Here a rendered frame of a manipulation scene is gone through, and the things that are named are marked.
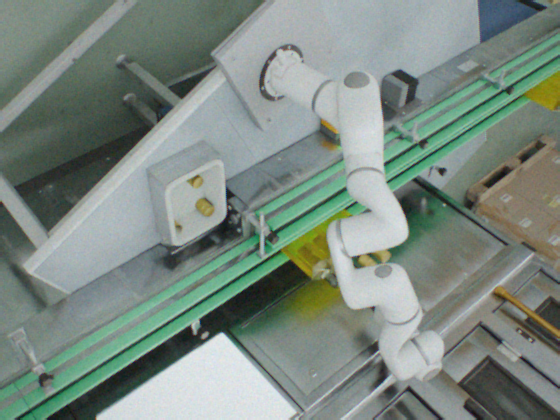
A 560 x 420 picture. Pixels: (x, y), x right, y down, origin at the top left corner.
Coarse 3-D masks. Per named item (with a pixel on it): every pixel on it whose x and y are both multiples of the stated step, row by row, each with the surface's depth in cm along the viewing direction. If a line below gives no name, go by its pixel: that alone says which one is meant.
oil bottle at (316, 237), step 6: (312, 228) 181; (318, 228) 181; (306, 234) 179; (312, 234) 179; (318, 234) 179; (324, 234) 179; (306, 240) 179; (312, 240) 178; (318, 240) 178; (324, 240) 178; (318, 246) 176; (324, 246) 176; (324, 252) 175; (330, 258) 174; (330, 264) 175
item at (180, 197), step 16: (192, 176) 151; (208, 176) 164; (224, 176) 160; (176, 192) 162; (192, 192) 166; (208, 192) 169; (224, 192) 164; (176, 208) 166; (192, 208) 170; (224, 208) 168; (192, 224) 168; (208, 224) 168; (176, 240) 162
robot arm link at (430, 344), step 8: (416, 336) 148; (424, 336) 146; (432, 336) 145; (416, 344) 145; (424, 344) 145; (432, 344) 144; (440, 344) 145; (424, 352) 144; (432, 352) 144; (440, 352) 145; (432, 360) 145; (440, 360) 148; (432, 368) 150; (440, 368) 152; (416, 376) 151; (424, 376) 150; (432, 376) 153
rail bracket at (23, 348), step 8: (16, 328) 139; (8, 336) 137; (16, 336) 138; (24, 336) 138; (8, 344) 148; (16, 344) 137; (24, 344) 137; (32, 344) 148; (16, 352) 142; (24, 352) 136; (32, 352) 131; (32, 360) 132; (32, 368) 132; (40, 368) 133; (40, 376) 132; (48, 376) 131; (40, 384) 131; (48, 384) 132; (48, 392) 141
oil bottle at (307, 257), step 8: (296, 240) 178; (304, 240) 178; (288, 248) 177; (296, 248) 176; (304, 248) 176; (312, 248) 176; (288, 256) 179; (296, 256) 175; (304, 256) 174; (312, 256) 174; (320, 256) 174; (296, 264) 178; (304, 264) 174; (312, 264) 172; (320, 264) 172; (328, 264) 172; (312, 272) 173; (320, 272) 171
